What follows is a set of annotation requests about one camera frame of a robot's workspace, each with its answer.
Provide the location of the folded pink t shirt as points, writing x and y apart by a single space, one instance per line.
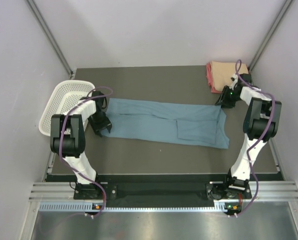
209 77

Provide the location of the folded peach t shirt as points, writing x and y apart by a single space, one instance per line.
222 73

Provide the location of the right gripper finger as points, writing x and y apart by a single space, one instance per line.
227 106
220 101

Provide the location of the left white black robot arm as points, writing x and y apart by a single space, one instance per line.
67 138

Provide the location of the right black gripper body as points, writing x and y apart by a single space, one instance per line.
228 97

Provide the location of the white perforated plastic basket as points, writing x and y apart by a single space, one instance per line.
63 98

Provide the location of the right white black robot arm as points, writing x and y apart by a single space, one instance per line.
261 123

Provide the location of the blue t shirt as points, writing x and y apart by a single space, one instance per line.
184 124

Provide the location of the right aluminium corner post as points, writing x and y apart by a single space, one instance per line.
286 6

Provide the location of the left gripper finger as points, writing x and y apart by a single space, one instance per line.
98 133
109 128

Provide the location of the slotted grey cable duct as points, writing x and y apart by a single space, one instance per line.
88 207

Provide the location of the aluminium corner post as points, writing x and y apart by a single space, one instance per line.
286 6
49 35

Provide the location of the left aluminium corner post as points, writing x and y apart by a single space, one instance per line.
49 35

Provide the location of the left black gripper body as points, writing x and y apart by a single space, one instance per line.
99 120

